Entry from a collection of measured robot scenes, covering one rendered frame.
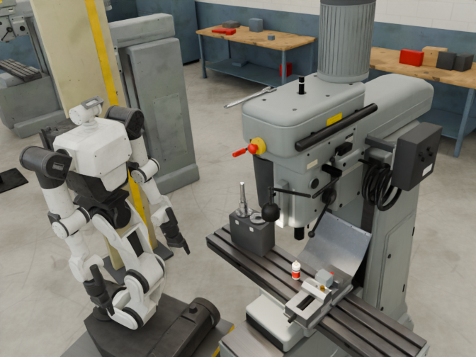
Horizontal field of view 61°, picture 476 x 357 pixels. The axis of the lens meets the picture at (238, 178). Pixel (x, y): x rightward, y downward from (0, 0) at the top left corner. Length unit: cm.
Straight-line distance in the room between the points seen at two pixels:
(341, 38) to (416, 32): 446
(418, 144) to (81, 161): 125
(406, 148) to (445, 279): 213
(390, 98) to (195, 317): 151
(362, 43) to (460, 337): 223
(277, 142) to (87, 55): 181
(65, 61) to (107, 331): 165
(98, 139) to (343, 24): 102
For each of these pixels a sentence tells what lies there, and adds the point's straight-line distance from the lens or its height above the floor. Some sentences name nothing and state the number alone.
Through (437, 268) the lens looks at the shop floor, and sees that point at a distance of 368.
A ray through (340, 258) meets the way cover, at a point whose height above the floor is 93.
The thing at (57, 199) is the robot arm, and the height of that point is 158.
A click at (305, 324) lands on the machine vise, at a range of 186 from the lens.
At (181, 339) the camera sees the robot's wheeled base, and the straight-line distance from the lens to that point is 232.
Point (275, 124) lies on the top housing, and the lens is 135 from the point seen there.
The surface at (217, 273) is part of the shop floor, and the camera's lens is 345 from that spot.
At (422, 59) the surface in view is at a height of 95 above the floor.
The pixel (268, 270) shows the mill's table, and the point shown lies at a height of 92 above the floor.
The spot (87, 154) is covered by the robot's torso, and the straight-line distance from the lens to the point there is 165.
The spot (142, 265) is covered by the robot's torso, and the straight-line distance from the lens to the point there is 198.
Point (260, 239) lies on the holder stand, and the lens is 211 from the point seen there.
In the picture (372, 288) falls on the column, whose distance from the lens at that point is 239.
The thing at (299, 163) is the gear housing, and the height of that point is 168.
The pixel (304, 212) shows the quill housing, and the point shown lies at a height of 142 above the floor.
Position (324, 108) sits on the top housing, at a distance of 145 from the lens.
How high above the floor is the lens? 242
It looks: 32 degrees down
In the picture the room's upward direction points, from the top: 4 degrees counter-clockwise
